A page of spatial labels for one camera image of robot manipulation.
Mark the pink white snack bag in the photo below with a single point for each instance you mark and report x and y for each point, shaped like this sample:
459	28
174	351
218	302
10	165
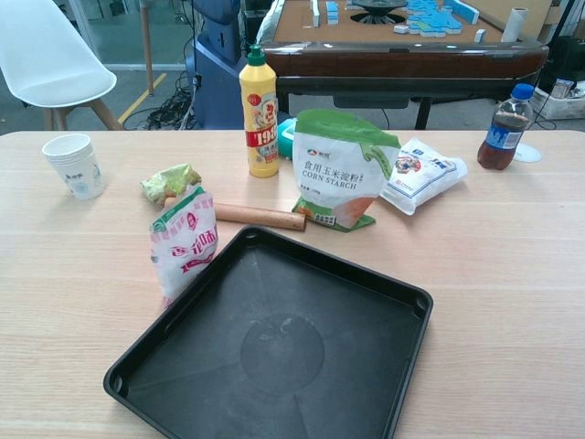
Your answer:
183	247

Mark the black plastic tray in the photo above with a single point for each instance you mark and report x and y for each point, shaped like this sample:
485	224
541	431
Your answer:
283	347

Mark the green wrapper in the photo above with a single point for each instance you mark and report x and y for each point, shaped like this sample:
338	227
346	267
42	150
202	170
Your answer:
169	183

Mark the wooden rolling pin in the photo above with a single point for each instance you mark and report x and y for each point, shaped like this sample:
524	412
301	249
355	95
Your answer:
260	216

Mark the green white corn starch bag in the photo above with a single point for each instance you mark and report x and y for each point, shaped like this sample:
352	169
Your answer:
333	174

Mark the teal wet wipes pack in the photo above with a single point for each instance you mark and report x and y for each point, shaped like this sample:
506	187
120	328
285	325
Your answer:
285	139

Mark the yellow sauce bottle green cap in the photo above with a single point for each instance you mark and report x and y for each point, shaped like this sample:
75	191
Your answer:
260	114

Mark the white bag blue red print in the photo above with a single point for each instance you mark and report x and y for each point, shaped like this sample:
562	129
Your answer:
425	178

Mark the brown mahjong table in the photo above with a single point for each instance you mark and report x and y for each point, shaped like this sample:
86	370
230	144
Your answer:
388	59

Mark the long blue mahjong tile row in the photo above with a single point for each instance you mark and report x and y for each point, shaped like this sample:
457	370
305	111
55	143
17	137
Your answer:
315	11

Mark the short blue mahjong tile row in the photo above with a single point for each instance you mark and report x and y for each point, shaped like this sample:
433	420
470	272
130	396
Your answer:
332	11

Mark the single white mahjong tile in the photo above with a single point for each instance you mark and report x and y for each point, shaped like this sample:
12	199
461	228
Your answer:
401	29

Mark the white paper cup stack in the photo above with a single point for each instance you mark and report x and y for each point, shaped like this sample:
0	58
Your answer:
77	169

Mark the black mahjong table hub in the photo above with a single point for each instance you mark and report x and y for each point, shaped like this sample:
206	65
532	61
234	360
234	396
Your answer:
377	11

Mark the wooden pole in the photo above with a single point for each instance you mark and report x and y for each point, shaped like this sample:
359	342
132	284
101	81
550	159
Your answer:
147	46

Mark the cola bottle blue cap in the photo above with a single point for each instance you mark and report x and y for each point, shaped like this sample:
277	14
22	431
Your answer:
503	132

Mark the blue mahjong tile pile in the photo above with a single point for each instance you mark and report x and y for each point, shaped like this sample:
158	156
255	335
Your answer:
434	18

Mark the upright blue white mahjong tile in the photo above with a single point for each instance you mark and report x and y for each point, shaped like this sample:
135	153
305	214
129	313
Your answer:
480	35

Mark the white chair wooden legs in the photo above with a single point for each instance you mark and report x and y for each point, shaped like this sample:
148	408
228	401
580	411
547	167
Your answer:
45	59

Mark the white paper roll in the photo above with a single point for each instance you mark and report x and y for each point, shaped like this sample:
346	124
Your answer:
514	25

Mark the blue machine pedestal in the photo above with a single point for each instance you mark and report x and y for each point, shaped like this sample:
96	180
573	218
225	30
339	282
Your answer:
219	68

